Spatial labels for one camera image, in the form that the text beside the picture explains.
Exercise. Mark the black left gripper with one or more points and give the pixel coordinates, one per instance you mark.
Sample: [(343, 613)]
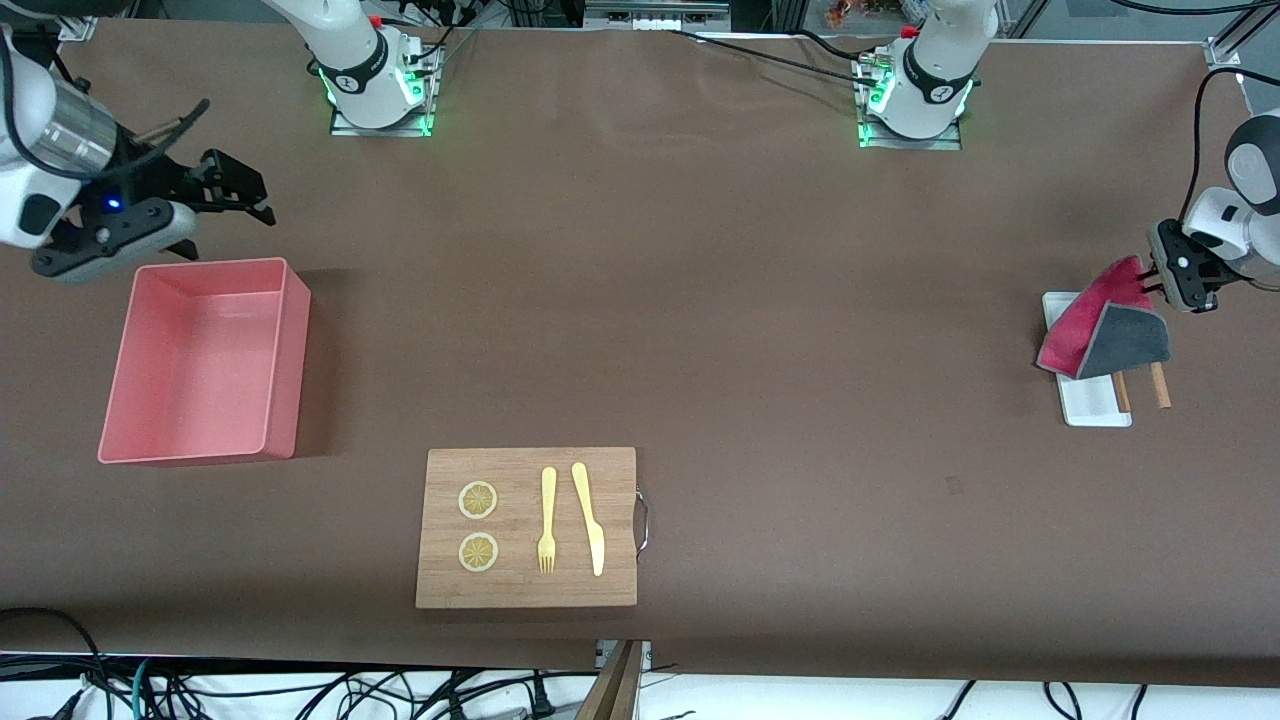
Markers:
[(1160, 250)]

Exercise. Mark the pink and grey cloth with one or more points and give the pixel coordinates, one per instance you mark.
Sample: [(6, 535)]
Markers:
[(1075, 330)]

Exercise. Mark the pink plastic bin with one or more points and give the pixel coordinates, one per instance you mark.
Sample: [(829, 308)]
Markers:
[(200, 350)]

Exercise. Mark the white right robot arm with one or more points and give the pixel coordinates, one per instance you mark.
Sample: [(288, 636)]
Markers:
[(350, 50)]

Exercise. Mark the white rack with wooden rods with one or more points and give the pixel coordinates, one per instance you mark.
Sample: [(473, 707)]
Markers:
[(1095, 405)]

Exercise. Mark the aluminium frame post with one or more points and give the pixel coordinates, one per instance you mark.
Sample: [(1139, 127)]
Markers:
[(1222, 52)]

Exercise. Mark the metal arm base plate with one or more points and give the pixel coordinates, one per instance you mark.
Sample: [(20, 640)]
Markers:
[(400, 128), (940, 143)]

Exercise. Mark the wooden cutting board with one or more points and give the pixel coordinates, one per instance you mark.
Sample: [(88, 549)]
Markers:
[(518, 520)]

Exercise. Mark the yellow plastic fork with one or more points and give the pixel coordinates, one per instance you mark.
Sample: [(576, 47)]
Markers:
[(548, 500)]

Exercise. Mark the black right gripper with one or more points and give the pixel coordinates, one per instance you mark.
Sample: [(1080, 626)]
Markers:
[(158, 174)]

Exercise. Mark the white side table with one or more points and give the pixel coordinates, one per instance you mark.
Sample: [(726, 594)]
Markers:
[(800, 700)]

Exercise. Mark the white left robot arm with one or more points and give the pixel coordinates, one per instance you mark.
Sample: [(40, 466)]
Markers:
[(935, 60)]

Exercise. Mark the lemon slice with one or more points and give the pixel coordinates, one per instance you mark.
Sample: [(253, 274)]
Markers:
[(478, 500), (478, 552)]

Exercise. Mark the yellow plastic knife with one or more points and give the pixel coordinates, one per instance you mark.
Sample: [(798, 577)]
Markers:
[(590, 520)]

